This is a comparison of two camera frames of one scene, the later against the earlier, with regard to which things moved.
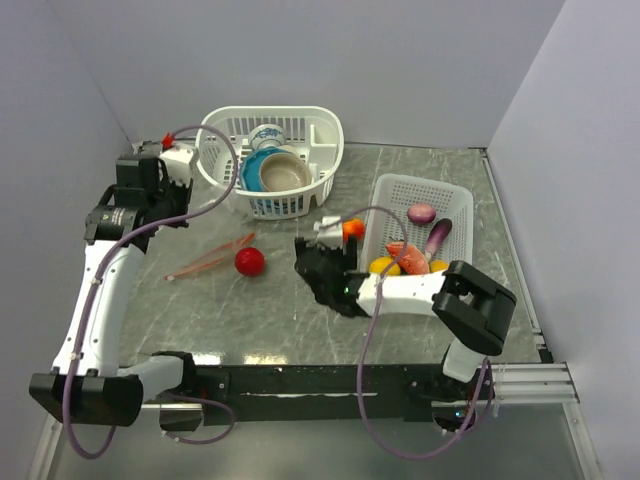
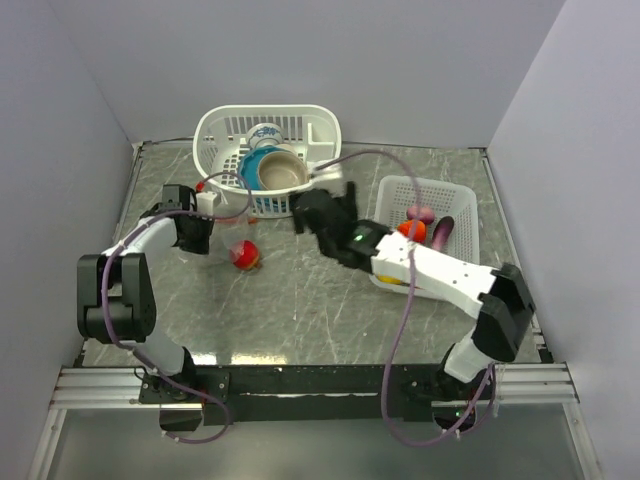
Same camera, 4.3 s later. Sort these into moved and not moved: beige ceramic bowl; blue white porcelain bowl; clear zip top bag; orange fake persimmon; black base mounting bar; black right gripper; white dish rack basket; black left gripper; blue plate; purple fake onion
Moved: clear zip top bag; orange fake persimmon; black right gripper; black left gripper
Not moved: white dish rack basket; beige ceramic bowl; black base mounting bar; blue plate; blue white porcelain bowl; purple fake onion
